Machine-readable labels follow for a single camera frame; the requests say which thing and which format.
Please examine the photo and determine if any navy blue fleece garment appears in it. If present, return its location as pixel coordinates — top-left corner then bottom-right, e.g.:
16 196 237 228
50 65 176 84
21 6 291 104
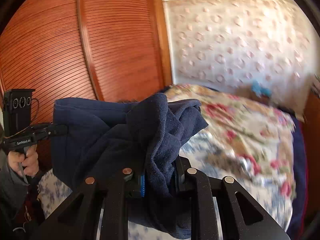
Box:
51 93 207 239

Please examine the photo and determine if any grey sleeve forearm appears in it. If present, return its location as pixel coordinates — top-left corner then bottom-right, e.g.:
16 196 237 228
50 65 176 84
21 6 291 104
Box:
1 145 29 217

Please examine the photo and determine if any person's left hand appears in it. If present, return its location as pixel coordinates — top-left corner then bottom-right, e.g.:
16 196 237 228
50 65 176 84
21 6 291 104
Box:
8 145 39 178

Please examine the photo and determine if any dark blue blanket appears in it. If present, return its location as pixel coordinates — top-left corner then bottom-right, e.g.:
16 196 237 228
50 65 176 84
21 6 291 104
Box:
287 115 308 239

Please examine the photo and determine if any blue floral white bedspread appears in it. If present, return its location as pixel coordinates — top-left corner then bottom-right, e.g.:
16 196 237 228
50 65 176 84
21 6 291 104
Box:
37 127 293 240

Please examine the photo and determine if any red floral cream quilt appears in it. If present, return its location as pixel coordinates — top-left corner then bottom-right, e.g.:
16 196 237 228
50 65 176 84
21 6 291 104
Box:
163 83 298 201

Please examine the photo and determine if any wooden side cabinet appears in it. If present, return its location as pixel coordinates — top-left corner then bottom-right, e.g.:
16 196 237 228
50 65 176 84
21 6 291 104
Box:
301 87 320 170

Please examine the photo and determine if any wooden slatted wardrobe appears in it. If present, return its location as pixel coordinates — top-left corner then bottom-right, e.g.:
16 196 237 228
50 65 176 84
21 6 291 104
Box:
1 0 172 123

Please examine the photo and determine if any light blue box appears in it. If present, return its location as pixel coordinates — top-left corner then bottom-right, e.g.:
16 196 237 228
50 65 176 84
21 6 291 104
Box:
250 80 272 99

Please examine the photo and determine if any white circle-patterned curtain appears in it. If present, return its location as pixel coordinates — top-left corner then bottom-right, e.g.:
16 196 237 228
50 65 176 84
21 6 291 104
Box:
166 0 318 113

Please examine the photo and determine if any black camera box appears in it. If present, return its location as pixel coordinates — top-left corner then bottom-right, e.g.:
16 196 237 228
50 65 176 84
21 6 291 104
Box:
3 89 35 137

